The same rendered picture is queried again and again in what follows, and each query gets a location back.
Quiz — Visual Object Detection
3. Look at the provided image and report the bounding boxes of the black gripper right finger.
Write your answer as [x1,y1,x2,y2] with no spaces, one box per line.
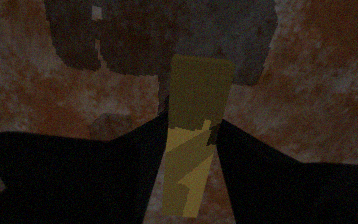
[216,119,358,224]

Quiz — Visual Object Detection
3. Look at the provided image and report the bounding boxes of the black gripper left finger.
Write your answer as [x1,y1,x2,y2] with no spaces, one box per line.
[0,113,169,224]

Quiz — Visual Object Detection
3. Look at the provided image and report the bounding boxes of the yellow bar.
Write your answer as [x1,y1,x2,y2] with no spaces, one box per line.
[161,54,236,218]

